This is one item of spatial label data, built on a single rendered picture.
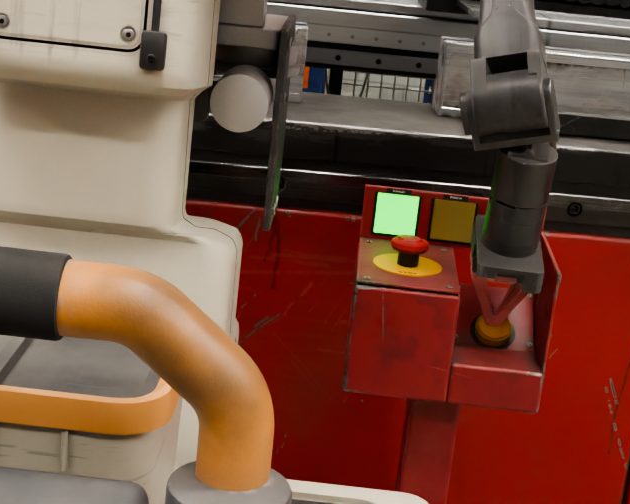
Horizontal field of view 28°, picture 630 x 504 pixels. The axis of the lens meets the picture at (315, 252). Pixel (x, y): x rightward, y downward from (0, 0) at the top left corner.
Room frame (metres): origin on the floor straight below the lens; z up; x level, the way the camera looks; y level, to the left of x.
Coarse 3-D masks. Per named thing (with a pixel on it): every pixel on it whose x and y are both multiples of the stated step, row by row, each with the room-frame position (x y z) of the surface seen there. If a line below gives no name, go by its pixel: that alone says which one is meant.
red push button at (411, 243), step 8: (392, 240) 1.24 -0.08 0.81; (400, 240) 1.23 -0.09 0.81; (408, 240) 1.23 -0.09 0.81; (416, 240) 1.24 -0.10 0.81; (424, 240) 1.24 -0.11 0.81; (400, 248) 1.23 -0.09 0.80; (408, 248) 1.22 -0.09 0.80; (416, 248) 1.22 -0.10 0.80; (424, 248) 1.23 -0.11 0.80; (400, 256) 1.24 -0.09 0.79; (408, 256) 1.23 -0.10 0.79; (416, 256) 1.23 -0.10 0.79; (400, 264) 1.23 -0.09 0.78; (408, 264) 1.23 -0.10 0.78; (416, 264) 1.24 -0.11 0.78
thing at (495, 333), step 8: (480, 320) 1.24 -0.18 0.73; (504, 320) 1.24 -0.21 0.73; (480, 328) 1.23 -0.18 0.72; (488, 328) 1.23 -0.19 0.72; (496, 328) 1.23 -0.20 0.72; (504, 328) 1.23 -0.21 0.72; (480, 336) 1.23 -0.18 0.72; (488, 336) 1.23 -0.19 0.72; (496, 336) 1.23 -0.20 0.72; (504, 336) 1.23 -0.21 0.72; (488, 344) 1.23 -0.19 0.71; (496, 344) 1.23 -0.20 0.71
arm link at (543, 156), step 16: (544, 144) 1.19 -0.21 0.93; (496, 160) 1.19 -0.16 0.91; (512, 160) 1.16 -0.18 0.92; (528, 160) 1.16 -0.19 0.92; (544, 160) 1.16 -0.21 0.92; (496, 176) 1.18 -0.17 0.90; (512, 176) 1.16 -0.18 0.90; (528, 176) 1.16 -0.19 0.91; (544, 176) 1.16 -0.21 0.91; (496, 192) 1.18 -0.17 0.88; (512, 192) 1.17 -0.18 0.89; (528, 192) 1.16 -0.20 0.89; (544, 192) 1.17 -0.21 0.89
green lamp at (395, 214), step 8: (384, 200) 1.33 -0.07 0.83; (392, 200) 1.32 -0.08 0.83; (400, 200) 1.32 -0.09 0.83; (408, 200) 1.32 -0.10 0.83; (416, 200) 1.32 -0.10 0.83; (376, 208) 1.33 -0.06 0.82; (384, 208) 1.32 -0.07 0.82; (392, 208) 1.32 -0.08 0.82; (400, 208) 1.32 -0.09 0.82; (408, 208) 1.32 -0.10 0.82; (416, 208) 1.32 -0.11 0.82; (376, 216) 1.33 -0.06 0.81; (384, 216) 1.33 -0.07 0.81; (392, 216) 1.32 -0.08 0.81; (400, 216) 1.32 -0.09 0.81; (408, 216) 1.32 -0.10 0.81; (416, 216) 1.32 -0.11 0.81; (376, 224) 1.33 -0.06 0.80; (384, 224) 1.32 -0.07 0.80; (392, 224) 1.32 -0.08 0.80; (400, 224) 1.32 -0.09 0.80; (408, 224) 1.32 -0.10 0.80; (384, 232) 1.33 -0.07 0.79; (392, 232) 1.32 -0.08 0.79; (400, 232) 1.32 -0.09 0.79; (408, 232) 1.32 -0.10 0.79
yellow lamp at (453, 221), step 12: (444, 204) 1.32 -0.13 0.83; (456, 204) 1.32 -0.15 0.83; (468, 204) 1.32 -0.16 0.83; (444, 216) 1.32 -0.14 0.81; (456, 216) 1.32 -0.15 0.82; (468, 216) 1.32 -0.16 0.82; (432, 228) 1.32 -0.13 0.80; (444, 228) 1.32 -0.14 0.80; (456, 228) 1.32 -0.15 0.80; (468, 228) 1.32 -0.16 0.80; (456, 240) 1.32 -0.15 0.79; (468, 240) 1.32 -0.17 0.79
